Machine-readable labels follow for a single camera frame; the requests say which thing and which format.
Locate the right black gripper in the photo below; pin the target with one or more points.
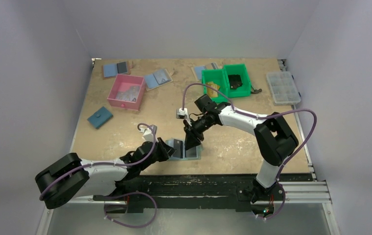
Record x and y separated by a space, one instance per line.
192 130

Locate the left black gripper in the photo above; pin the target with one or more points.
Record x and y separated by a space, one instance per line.
166 151

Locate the dark grey credit card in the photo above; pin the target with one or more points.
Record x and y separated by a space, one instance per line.
178 145

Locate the green card holder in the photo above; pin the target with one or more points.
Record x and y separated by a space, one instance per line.
189 155

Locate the orange and white credit card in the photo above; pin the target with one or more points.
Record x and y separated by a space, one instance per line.
212 89

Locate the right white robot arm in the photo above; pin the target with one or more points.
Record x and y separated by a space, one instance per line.
276 141

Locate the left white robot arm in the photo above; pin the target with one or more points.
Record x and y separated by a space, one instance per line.
71 177

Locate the cards in pink box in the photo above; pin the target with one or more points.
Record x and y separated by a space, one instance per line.
129 95

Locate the blue card behind bin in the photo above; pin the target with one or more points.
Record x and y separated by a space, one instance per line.
197 70

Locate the dark blue card holder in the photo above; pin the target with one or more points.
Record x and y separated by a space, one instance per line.
100 117

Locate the right green bin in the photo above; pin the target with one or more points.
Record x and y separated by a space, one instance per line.
245 89

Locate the black item in bin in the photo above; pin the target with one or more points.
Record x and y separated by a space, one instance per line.
235 81

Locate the dark tool beside bin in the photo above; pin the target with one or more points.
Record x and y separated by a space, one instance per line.
255 91

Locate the pink open box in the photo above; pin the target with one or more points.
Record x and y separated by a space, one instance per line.
122 82

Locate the clear compartment organizer box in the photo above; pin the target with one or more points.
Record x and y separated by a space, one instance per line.
283 88

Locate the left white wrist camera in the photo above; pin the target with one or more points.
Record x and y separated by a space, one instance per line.
148 133

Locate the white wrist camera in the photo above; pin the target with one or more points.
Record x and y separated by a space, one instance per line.
148 133
182 113

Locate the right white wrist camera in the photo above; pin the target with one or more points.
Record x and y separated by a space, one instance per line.
182 113

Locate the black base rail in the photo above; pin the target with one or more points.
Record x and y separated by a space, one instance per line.
214 191

